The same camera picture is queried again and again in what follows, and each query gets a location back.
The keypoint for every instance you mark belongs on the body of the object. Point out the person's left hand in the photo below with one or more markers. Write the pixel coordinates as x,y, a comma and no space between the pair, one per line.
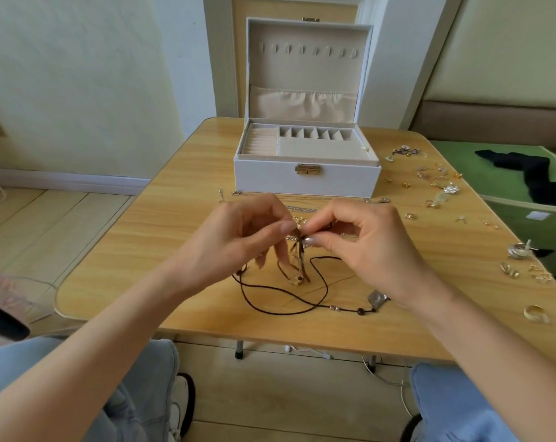
232,239

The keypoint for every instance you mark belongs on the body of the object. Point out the person's right hand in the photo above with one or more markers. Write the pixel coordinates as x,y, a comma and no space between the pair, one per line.
379,248

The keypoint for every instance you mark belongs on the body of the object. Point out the small earrings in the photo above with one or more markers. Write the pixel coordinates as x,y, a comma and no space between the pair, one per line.
405,150

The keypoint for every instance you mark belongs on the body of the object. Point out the white jewelry box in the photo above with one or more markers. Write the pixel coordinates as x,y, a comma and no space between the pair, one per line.
306,64

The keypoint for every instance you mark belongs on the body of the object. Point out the person's right forearm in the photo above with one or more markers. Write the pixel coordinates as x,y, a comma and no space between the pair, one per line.
499,368

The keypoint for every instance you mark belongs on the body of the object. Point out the person's left forearm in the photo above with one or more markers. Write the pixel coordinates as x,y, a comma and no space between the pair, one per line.
75,368

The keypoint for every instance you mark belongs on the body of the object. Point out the black cloth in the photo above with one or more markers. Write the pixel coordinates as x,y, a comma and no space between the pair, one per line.
541,177

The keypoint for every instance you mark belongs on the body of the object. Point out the black object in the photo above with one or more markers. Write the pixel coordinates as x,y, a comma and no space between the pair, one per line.
1,324

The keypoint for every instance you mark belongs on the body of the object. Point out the beige padded wall panel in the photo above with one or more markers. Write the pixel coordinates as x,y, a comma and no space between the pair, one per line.
508,55

